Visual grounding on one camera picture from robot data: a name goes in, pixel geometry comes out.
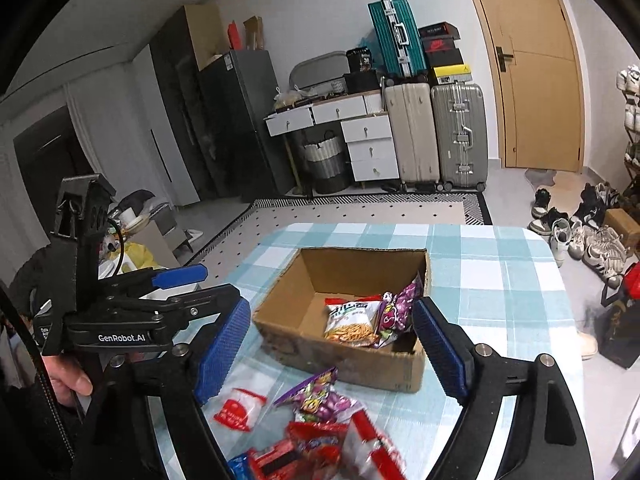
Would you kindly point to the dark grey fridge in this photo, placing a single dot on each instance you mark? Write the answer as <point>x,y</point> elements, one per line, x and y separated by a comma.
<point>240,125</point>

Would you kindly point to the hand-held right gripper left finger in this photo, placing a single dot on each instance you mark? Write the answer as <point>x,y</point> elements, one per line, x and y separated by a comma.
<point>222,355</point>

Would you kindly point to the pile of shoes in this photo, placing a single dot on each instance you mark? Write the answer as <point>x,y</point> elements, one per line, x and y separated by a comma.
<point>595,247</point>

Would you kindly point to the teal suitcase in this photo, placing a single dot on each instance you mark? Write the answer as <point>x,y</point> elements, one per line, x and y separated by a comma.
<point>395,35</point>

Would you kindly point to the red carton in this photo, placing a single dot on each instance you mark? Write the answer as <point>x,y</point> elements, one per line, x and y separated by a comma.
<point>233,35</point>

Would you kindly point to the brown paper carton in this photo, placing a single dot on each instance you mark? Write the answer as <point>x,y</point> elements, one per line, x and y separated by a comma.
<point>253,34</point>

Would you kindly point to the yellow plastic bag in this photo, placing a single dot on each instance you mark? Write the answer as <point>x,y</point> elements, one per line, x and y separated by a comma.
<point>140,257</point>

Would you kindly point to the rows of shelved sneakers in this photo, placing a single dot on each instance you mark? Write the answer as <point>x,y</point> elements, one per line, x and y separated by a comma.
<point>632,82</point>

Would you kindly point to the dark wardrobe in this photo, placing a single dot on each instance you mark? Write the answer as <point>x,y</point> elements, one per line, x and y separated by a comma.
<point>175,110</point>

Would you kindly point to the blue snack packet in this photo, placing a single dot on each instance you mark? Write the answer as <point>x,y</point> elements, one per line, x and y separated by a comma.
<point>241,469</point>

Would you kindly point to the grey rounded container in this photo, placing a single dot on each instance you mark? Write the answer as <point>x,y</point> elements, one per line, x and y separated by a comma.
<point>320,67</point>

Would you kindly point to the black shoe box red logo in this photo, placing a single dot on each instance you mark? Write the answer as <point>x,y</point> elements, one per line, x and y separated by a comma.
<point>440,45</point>

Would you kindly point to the silver suitcase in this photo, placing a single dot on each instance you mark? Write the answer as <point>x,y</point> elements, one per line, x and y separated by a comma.
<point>457,130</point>

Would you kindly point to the wooden shoe rack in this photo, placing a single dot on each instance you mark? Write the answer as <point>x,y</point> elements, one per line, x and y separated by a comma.
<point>631,160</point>

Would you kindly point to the white drawer desk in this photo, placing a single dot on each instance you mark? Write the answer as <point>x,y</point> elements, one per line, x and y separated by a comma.
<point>330,109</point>

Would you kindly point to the red packet with blue logo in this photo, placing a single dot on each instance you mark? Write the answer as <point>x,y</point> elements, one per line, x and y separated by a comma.
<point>315,447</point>

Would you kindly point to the beige suitcase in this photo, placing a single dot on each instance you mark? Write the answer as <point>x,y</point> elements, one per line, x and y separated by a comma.
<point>410,130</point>

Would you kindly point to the clear packet with red label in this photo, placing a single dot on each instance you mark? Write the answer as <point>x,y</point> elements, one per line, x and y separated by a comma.
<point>240,407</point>

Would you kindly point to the person's dark jacket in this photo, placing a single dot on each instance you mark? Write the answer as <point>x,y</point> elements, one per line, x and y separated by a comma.
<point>25,440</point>

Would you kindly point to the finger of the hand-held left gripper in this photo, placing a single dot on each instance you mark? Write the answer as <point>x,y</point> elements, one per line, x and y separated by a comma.
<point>200,305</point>
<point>180,275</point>

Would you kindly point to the small brown cardboard box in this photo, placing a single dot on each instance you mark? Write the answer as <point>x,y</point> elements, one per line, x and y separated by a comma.
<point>622,225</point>

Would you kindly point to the grey white laundry basket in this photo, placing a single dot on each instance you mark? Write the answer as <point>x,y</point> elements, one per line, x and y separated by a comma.
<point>325,160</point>

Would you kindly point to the orange white noodle snack packet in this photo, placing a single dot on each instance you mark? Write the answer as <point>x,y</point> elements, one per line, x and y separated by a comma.
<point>350,325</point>

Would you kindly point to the clear plastic bag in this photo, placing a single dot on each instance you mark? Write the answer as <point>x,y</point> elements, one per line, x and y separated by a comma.
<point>287,99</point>

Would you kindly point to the white slipper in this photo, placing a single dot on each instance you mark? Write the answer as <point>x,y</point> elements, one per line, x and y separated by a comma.
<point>587,345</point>

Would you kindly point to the person's left hand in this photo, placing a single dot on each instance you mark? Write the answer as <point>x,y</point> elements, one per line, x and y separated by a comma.
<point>67,375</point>

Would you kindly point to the purple gift bag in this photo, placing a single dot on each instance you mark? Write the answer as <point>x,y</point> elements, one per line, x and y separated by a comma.
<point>620,330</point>

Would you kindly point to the teal checked tablecloth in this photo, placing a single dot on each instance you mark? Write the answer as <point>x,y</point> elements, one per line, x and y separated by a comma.
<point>475,270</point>

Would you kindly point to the red and white snack packet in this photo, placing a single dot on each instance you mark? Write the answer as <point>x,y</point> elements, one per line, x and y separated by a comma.
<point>372,447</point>

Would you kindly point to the yellow and black box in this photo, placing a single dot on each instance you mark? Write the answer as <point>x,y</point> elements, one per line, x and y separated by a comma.
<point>450,74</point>

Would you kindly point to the purple snack packet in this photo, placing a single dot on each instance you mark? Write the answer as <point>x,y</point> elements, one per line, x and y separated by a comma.
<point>320,400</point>
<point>395,312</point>

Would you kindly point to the black printed bag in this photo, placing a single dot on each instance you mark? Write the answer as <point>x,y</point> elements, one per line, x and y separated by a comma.
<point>360,60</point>

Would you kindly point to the wooden door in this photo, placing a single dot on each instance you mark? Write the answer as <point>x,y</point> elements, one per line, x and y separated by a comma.
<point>540,85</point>

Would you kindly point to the beige dotted rug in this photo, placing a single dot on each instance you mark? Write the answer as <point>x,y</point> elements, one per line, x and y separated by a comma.
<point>280,225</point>

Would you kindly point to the red packet with black band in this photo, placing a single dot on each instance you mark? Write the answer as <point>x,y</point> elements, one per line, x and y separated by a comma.
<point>272,462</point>

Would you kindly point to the red shopping bag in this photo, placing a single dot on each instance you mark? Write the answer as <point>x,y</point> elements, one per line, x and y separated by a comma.
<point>631,280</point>

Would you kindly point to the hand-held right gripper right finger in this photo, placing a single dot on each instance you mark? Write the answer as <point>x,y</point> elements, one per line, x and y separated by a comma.
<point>442,355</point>

